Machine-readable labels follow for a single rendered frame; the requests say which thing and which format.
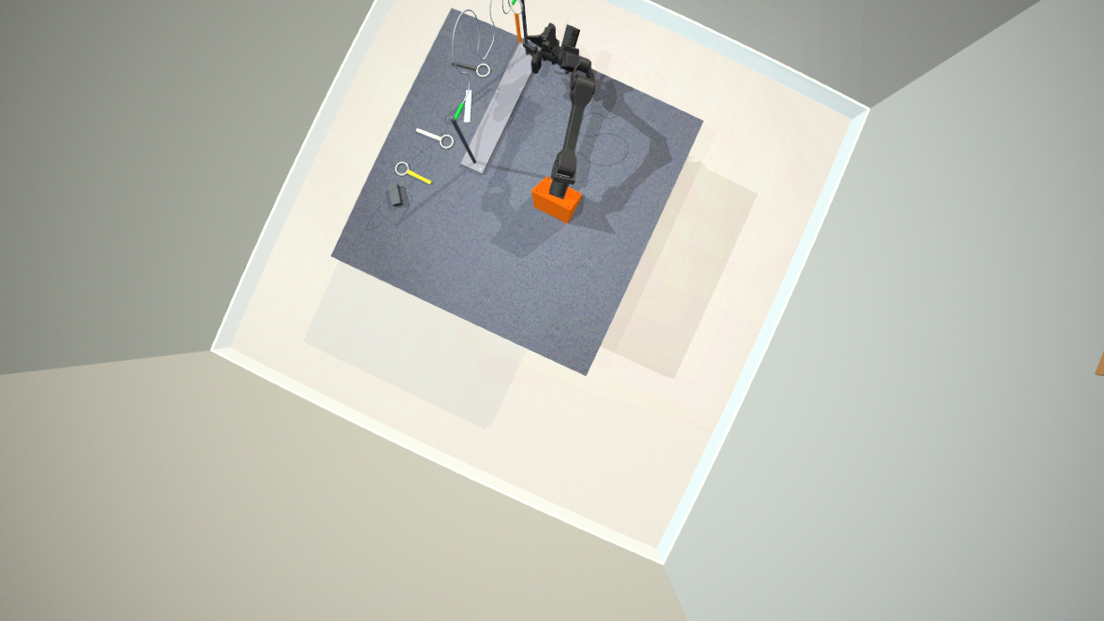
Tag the white loop with straight handle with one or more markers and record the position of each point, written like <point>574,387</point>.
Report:
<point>434,136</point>

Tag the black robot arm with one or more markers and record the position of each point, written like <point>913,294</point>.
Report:
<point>582,89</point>

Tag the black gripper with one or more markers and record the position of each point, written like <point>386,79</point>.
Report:
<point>537,55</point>

